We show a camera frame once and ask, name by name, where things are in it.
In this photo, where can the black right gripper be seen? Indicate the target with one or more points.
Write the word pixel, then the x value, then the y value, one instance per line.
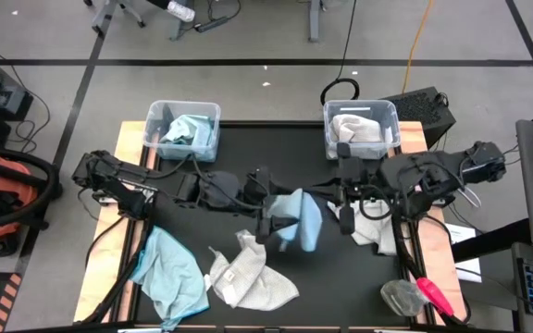
pixel 354 176

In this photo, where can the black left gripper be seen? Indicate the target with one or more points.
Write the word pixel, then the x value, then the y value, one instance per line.
pixel 257 199

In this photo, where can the white microfiber towel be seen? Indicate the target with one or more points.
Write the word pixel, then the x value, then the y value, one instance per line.
pixel 373 231
pixel 356 128
pixel 252 282

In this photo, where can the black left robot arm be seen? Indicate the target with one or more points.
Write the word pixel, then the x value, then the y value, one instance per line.
pixel 109 171

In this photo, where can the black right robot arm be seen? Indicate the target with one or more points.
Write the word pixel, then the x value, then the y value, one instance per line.
pixel 433 176

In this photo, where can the clear plastic bin with label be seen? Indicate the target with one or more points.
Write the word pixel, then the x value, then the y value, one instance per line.
pixel 336 111

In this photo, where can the black perforated computer box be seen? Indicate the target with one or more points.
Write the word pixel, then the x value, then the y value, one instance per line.
pixel 421 108

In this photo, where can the white paper sheet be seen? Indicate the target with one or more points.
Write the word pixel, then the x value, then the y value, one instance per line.
pixel 458 231

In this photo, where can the grey desk leg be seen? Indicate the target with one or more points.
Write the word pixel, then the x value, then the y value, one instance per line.
pixel 177 31
pixel 314 20

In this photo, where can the plywood base board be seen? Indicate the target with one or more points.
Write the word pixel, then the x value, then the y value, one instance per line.
pixel 104 259

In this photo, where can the black power strip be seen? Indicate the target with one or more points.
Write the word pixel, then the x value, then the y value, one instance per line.
pixel 211 24

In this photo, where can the clear water bottle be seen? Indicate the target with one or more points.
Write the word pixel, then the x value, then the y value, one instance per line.
pixel 181 10

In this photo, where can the grey chair base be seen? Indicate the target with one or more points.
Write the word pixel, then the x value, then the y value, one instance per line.
pixel 109 11

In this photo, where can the orange vacuum cleaner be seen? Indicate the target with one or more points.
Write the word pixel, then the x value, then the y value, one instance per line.
pixel 3 185

